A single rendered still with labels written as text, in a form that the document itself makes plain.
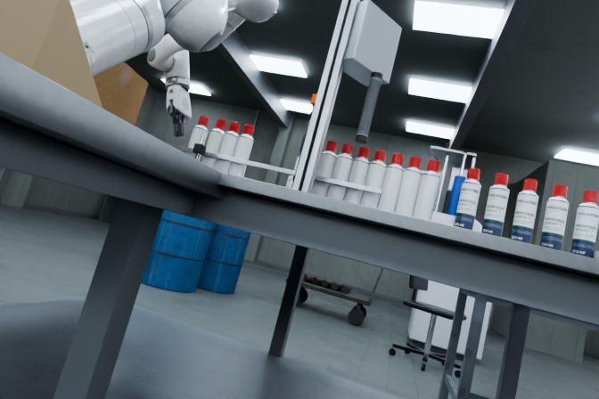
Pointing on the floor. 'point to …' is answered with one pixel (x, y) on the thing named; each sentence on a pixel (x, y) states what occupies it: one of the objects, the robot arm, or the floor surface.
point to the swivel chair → (429, 325)
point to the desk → (108, 208)
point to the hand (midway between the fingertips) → (178, 130)
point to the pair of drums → (195, 256)
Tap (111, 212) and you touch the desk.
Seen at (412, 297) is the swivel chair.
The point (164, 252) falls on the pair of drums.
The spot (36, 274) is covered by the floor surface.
